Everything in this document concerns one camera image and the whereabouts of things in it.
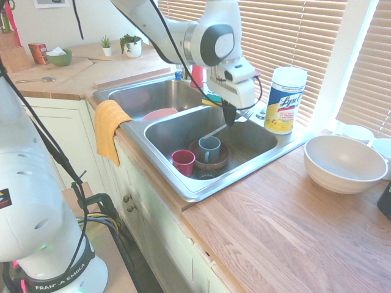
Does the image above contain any yellow and black cable bundle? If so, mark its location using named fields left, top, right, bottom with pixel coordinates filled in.
left=76, top=212, right=137, bottom=277

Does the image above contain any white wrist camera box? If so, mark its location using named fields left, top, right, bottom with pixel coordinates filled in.
left=224, top=62, right=256, bottom=84

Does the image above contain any wooden knife block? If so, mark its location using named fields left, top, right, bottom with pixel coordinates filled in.
left=0, top=29, right=33, bottom=73

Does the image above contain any grey mug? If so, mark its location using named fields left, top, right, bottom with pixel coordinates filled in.
left=198, top=136, right=221, bottom=164

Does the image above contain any silver metal spoon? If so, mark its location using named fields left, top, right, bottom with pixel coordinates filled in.
left=15, top=76, right=57, bottom=84

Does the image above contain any wide wooden window blind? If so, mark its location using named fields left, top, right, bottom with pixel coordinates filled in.
left=157, top=0, right=349, bottom=129

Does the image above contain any black stand pole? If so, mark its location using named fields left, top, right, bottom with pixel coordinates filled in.
left=0, top=57, right=84, bottom=186

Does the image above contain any brown wooden bowl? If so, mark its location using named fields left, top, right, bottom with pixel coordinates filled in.
left=188, top=140, right=230, bottom=170

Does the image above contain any stainless steel double sink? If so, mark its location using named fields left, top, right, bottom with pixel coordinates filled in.
left=92, top=74, right=314, bottom=203

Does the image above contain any thin black base cable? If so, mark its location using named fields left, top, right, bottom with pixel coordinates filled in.
left=18, top=91, right=88, bottom=277

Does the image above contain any black appliance edge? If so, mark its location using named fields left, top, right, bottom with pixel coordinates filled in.
left=376, top=181, right=391, bottom=221

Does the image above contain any large cream bowl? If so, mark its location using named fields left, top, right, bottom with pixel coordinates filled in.
left=304, top=135, right=389, bottom=195

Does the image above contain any pink plate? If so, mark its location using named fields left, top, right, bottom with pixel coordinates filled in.
left=141, top=108, right=178, bottom=123

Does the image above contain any cream kitchen cabinet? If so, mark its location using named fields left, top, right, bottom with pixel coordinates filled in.
left=12, top=96, right=230, bottom=293

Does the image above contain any green bowl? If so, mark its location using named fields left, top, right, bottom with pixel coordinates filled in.
left=45, top=48, right=73, bottom=67

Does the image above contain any orange cardboard box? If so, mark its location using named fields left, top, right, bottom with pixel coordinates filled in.
left=27, top=43, right=49, bottom=65

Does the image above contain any Lysol wipes canister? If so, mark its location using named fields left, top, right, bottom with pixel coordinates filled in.
left=264, top=66, right=309, bottom=136

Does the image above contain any pink utensil handle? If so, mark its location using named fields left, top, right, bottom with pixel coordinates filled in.
left=6, top=5, right=22, bottom=47

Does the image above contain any white picture frame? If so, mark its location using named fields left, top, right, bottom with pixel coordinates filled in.
left=32, top=0, right=70, bottom=9

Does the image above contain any yellow green sponge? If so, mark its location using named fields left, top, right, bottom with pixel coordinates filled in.
left=201, top=93, right=223, bottom=108

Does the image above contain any small spiky potted plant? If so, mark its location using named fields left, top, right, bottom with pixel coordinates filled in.
left=100, top=35, right=113, bottom=57

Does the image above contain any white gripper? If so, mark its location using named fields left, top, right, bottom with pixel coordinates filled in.
left=208, top=78, right=257, bottom=128

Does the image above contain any small white bowl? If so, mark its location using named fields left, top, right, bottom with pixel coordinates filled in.
left=341, top=124, right=375, bottom=146
left=368, top=137, right=391, bottom=181

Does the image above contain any red cup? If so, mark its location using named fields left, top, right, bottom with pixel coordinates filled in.
left=171, top=149, right=196, bottom=177

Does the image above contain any orange dish cloth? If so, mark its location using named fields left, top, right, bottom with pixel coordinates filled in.
left=93, top=99, right=134, bottom=168

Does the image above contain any narrow wooden window blind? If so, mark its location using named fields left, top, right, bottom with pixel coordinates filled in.
left=335, top=0, right=391, bottom=131

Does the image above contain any red soap bottle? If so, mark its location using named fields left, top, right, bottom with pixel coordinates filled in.
left=190, top=65, right=205, bottom=89

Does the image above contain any black sink drain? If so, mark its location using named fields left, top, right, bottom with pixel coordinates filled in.
left=195, top=169, right=219, bottom=180

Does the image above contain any trailing plant in white pot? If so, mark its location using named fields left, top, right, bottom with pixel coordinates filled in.
left=119, top=33, right=144, bottom=59

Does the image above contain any green metal clamp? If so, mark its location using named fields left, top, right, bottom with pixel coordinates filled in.
left=71, top=170, right=117, bottom=221

